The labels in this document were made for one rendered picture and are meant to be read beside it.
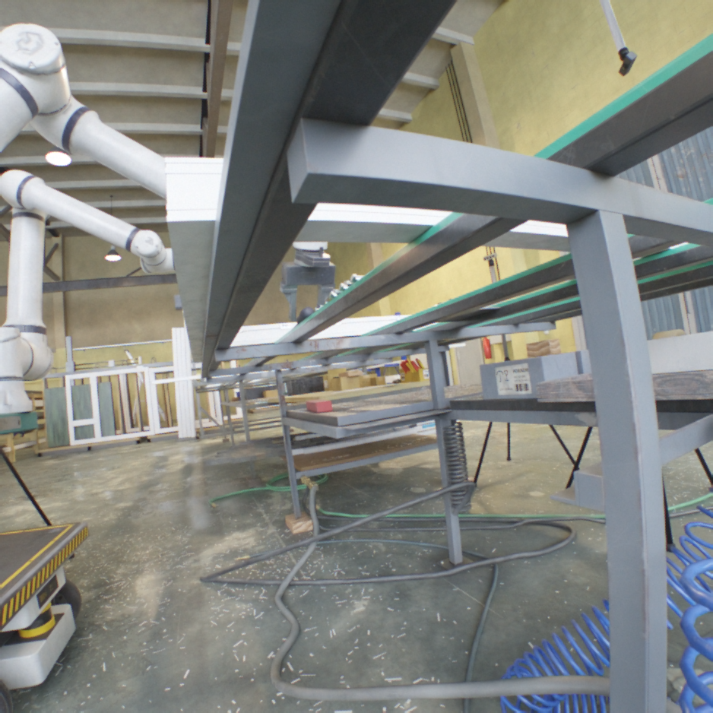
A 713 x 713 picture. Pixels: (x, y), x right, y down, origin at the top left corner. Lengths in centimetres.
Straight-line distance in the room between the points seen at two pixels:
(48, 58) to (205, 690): 141
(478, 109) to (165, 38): 692
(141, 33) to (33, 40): 949
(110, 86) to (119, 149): 1053
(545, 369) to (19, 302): 168
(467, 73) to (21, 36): 1004
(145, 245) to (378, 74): 127
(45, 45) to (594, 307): 102
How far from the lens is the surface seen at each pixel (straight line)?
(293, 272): 99
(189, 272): 56
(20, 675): 129
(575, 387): 87
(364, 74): 20
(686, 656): 36
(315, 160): 21
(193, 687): 118
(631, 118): 34
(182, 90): 1148
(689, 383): 76
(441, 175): 24
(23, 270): 171
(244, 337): 142
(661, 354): 82
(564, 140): 37
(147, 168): 107
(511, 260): 862
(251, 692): 111
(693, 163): 726
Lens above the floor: 69
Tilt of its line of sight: 3 degrees up
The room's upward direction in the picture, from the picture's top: 7 degrees counter-clockwise
